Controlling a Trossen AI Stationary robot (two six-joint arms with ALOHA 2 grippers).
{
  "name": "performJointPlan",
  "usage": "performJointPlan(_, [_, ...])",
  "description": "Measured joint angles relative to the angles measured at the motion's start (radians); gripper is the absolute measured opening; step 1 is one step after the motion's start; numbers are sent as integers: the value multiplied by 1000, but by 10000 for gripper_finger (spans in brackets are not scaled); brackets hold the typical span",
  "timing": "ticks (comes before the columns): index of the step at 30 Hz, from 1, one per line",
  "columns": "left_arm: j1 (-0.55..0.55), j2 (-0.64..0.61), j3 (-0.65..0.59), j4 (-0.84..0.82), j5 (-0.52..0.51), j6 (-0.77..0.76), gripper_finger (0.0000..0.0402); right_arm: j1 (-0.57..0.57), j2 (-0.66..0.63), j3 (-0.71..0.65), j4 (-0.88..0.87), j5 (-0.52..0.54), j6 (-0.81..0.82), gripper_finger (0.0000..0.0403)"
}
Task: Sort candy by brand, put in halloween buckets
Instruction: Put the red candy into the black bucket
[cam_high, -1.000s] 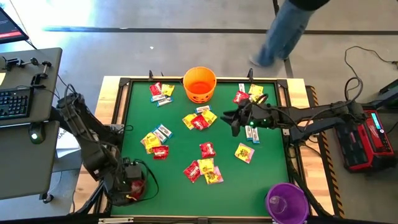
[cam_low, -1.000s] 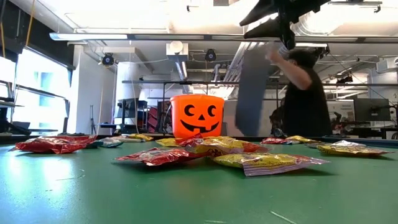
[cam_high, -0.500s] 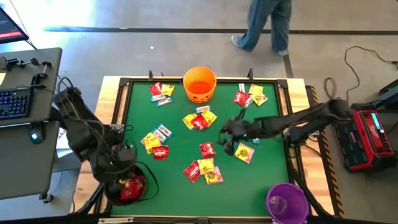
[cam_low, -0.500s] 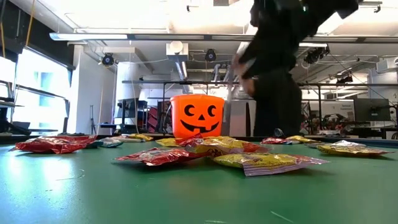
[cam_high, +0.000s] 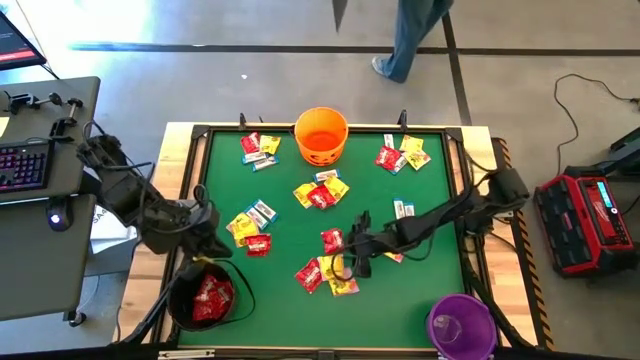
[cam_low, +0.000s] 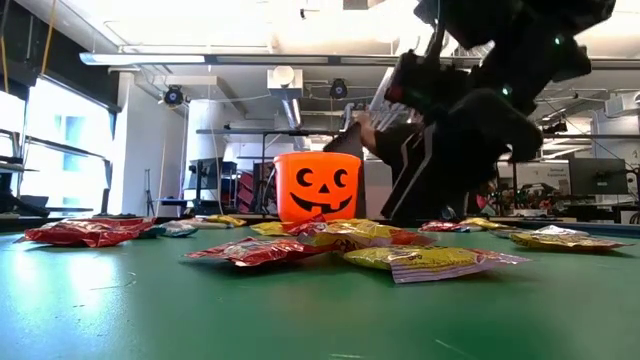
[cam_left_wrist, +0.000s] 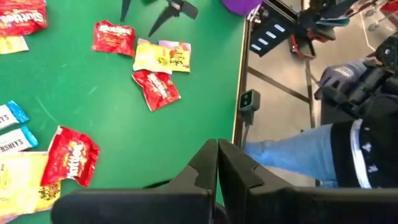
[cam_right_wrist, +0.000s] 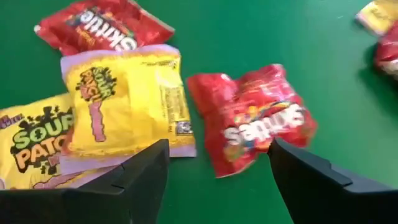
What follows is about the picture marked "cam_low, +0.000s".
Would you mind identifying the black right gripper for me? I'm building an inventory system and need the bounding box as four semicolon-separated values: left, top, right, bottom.
382;49;474;124

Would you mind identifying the red Skittles candy pack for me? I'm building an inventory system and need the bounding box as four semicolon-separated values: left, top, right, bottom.
17;217;157;249
183;236;344;268
418;220;471;234
392;229;437;247
280;213;329;238

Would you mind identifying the person's hand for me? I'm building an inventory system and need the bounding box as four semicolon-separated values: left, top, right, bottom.
355;112;381;156

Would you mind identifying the black ceiling spotlight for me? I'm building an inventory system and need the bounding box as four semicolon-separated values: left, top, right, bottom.
328;78;350;100
163;84;185;107
540;119;570;135

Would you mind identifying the black flat panel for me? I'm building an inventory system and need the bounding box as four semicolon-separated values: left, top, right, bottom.
322;121;365;162

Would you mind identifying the white partition panel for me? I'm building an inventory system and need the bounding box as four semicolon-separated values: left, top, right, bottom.
362;159;392;221

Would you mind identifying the white ceiling vent box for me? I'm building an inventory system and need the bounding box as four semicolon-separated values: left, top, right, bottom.
266;64;305;100

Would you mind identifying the orange pumpkin face bucket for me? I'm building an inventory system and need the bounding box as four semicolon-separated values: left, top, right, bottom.
272;151;363;224

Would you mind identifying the dark desk monitor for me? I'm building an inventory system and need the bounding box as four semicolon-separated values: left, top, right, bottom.
568;157;630;196

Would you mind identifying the cluttered workbench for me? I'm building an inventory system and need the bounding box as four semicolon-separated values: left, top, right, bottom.
494;197;640;225

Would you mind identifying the white round column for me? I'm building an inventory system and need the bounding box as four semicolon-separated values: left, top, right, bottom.
184;99;226;216

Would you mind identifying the black monitor on stand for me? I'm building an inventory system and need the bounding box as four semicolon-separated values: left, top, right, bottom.
185;157;239;217

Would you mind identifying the long ceiling light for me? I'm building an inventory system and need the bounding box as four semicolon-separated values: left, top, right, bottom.
78;51;207;67

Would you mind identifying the thin black tripod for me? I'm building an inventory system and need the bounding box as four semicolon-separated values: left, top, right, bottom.
143;168;156;217

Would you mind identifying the green table mat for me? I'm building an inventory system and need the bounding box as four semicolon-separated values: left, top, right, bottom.
0;219;640;360

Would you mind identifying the large bright window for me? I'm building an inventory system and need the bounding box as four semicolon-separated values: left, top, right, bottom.
0;74;119;217

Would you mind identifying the white wall air unit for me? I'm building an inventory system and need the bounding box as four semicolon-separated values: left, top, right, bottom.
603;92;640;119

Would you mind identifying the black metal rack frame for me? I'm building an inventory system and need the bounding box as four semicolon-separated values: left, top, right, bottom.
195;128;640;221

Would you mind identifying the yellow hanging cord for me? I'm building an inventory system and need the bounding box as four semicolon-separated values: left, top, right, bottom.
39;9;55;76

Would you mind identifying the black table frame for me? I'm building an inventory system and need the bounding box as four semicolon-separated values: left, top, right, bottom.
0;213;640;239

